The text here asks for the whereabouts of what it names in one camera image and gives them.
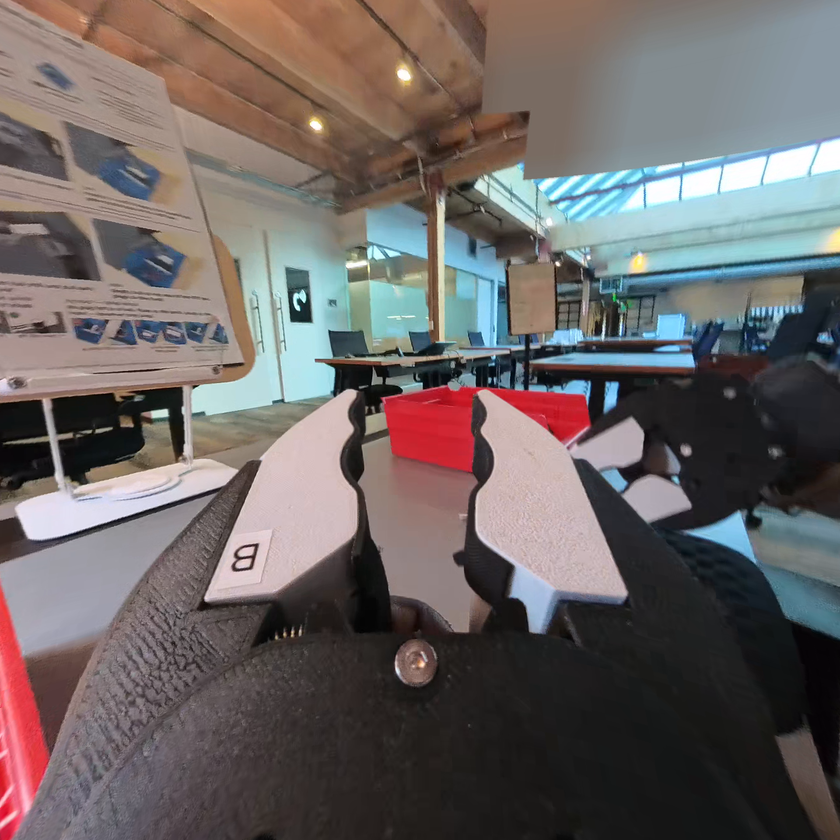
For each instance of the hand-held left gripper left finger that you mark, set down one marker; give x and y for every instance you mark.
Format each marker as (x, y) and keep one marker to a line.
(302, 505)

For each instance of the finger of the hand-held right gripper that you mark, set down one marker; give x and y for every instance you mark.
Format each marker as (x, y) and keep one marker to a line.
(610, 446)
(656, 499)

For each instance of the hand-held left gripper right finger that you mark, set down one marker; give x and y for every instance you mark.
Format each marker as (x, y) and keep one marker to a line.
(544, 512)

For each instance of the red plastic bin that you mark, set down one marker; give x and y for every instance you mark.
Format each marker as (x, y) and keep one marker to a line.
(426, 426)
(16, 722)

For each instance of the wooden office desk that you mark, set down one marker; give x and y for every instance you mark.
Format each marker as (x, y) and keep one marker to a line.
(394, 359)
(610, 364)

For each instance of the black mesh office chair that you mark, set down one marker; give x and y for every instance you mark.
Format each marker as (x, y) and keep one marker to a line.
(735, 577)

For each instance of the white phone booth door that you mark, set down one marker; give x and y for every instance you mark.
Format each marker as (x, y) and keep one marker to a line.
(315, 361)
(256, 380)

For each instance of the whiteboard on stand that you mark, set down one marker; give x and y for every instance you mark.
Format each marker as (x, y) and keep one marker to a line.
(531, 298)

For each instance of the dark laptop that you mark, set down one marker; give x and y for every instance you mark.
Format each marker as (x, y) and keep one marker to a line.
(438, 348)

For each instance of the printed instruction sheet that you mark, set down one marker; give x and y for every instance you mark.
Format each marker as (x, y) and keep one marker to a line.
(98, 197)

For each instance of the wooden post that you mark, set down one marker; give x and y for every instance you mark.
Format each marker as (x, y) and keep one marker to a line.
(436, 262)

